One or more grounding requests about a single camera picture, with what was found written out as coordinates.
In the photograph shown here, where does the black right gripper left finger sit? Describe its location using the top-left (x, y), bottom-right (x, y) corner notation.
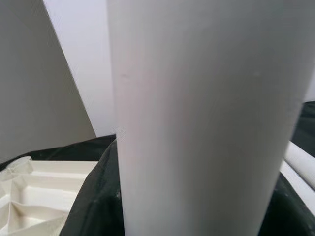
top-left (65, 141), bottom-right (127, 236)

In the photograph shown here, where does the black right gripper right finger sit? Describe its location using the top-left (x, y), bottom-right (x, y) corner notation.
top-left (257, 172), bottom-right (315, 236)

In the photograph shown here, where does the white plastic table top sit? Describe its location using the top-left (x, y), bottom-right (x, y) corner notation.
top-left (0, 157), bottom-right (99, 233)

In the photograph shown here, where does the white plastic table leg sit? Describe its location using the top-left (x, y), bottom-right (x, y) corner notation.
top-left (279, 161), bottom-right (315, 197)
top-left (105, 0), bottom-right (315, 236)
top-left (285, 141), bottom-right (315, 170)

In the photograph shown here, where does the black cloth table cover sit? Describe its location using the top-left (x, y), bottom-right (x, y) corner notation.
top-left (0, 99), bottom-right (315, 236)

